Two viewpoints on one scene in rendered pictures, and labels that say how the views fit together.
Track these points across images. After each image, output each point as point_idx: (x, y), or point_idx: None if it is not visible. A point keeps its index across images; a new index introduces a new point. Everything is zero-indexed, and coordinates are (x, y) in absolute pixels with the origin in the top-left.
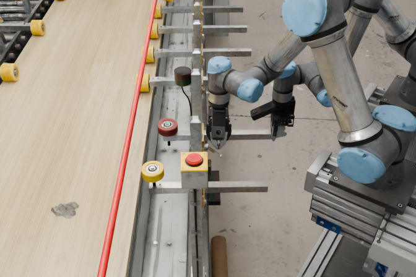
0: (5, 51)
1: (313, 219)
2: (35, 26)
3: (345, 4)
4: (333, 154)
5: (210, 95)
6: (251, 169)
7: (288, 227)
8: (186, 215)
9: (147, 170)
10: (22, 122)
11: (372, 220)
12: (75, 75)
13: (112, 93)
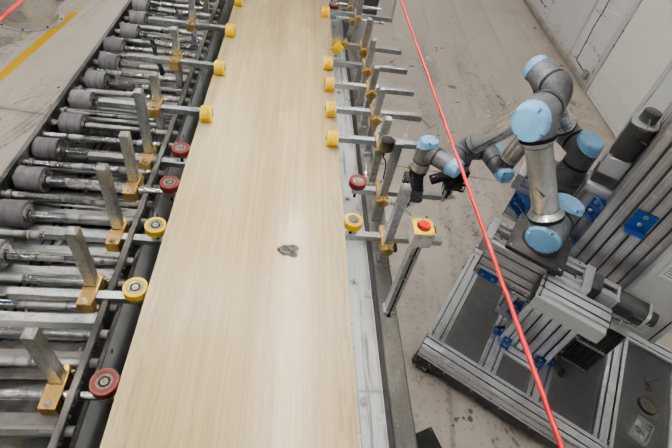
0: (185, 86)
1: (475, 271)
2: (219, 67)
3: (558, 119)
4: (460, 207)
5: (414, 165)
6: (389, 215)
7: (423, 269)
8: (365, 258)
9: (349, 221)
10: (229, 165)
11: (530, 277)
12: (265, 122)
13: (303, 144)
